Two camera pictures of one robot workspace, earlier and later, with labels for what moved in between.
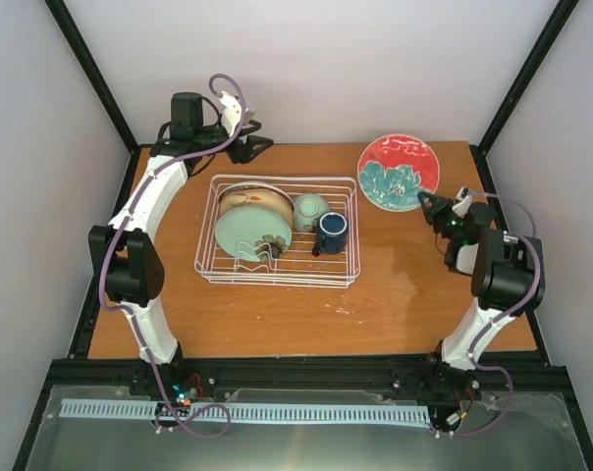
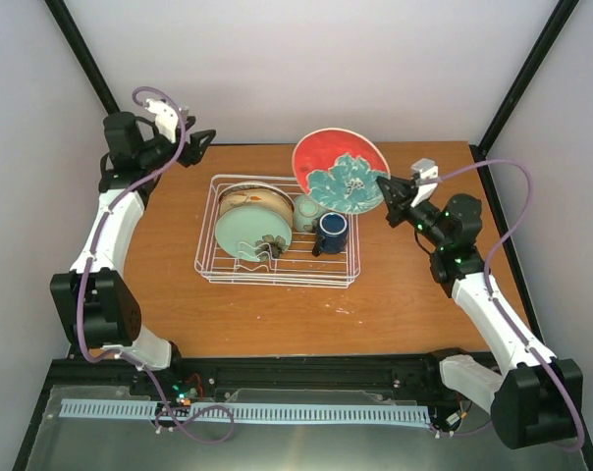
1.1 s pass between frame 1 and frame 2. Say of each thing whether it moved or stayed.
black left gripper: moved
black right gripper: moved
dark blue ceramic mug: stayed
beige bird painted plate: stayed
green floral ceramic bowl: stayed
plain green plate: stayed
